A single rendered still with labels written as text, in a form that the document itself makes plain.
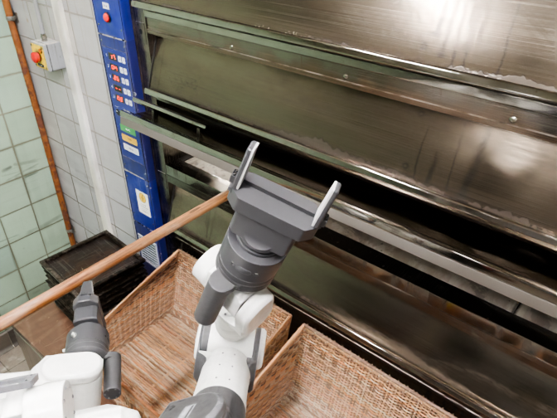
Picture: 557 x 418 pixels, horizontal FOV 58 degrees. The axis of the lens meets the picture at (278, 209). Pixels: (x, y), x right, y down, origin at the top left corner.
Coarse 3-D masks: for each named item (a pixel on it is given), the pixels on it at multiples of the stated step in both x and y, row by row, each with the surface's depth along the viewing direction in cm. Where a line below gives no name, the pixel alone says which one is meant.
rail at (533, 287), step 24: (144, 120) 149; (192, 144) 138; (264, 168) 125; (312, 192) 115; (360, 216) 109; (408, 240) 103; (432, 240) 100; (480, 264) 94; (528, 288) 90; (552, 288) 89
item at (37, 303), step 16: (224, 192) 157; (208, 208) 152; (176, 224) 144; (144, 240) 137; (112, 256) 131; (128, 256) 134; (80, 272) 126; (96, 272) 128; (64, 288) 122; (32, 304) 117; (0, 320) 113; (16, 320) 115
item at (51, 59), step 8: (40, 40) 192; (48, 40) 192; (32, 48) 192; (48, 48) 188; (56, 48) 190; (40, 56) 190; (48, 56) 189; (56, 56) 191; (40, 64) 193; (48, 64) 190; (56, 64) 192; (64, 64) 195
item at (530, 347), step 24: (168, 168) 178; (192, 168) 176; (216, 192) 165; (312, 240) 144; (336, 240) 142; (360, 264) 136; (384, 264) 133; (408, 288) 128; (432, 288) 125; (456, 288) 125; (456, 312) 121; (480, 312) 118; (504, 312) 118; (504, 336) 115; (528, 336) 112; (552, 336) 112; (552, 360) 110
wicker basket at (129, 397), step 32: (192, 256) 188; (160, 288) 191; (192, 288) 191; (160, 320) 197; (192, 320) 194; (288, 320) 162; (128, 352) 183; (160, 352) 184; (192, 352) 183; (160, 384) 172; (192, 384) 172
